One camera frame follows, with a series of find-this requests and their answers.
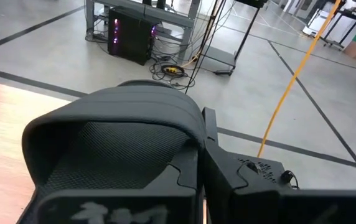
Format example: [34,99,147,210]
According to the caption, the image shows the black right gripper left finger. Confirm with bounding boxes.
[36,144,204,224]

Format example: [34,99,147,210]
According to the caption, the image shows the yellow power strip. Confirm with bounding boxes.
[164,65,183,75]

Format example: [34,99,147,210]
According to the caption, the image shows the black rubber slide sandal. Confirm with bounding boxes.
[16,79,208,224]

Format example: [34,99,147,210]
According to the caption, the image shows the white floor appliance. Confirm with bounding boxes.
[301,9,327,39]

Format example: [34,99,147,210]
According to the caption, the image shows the tangled black floor cables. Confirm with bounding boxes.
[148,52,198,92]

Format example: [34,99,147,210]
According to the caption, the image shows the black monitor stand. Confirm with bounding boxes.
[200,0,268,77]

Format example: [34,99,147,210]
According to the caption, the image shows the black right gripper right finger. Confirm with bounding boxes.
[202,136,356,224]

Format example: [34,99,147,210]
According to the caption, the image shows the long yellow cable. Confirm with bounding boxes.
[256,0,343,159]

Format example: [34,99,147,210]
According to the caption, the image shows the black computer with purple lights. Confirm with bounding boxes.
[106,6,158,67]

